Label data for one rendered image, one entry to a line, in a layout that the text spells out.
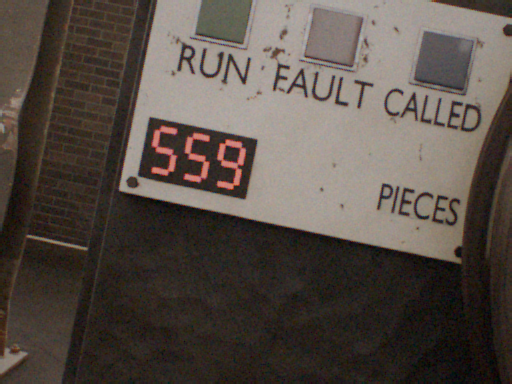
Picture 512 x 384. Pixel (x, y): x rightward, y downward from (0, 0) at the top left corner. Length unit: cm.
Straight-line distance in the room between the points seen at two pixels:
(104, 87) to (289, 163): 619
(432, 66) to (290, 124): 11
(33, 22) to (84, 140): 366
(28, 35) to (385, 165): 267
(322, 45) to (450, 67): 9
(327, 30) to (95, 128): 619
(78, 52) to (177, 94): 625
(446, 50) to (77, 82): 628
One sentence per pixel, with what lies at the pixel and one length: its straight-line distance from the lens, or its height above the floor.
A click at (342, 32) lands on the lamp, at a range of 58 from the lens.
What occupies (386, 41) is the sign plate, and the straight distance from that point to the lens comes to 59.
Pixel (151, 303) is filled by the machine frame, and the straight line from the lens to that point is 62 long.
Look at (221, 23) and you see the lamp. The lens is 58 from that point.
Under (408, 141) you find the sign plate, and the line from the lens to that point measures 59.
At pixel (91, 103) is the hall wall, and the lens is 676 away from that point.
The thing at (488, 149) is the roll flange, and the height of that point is 114.
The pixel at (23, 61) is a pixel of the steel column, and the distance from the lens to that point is 317.
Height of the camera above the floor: 111
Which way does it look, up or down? 3 degrees down
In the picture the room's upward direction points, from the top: 12 degrees clockwise
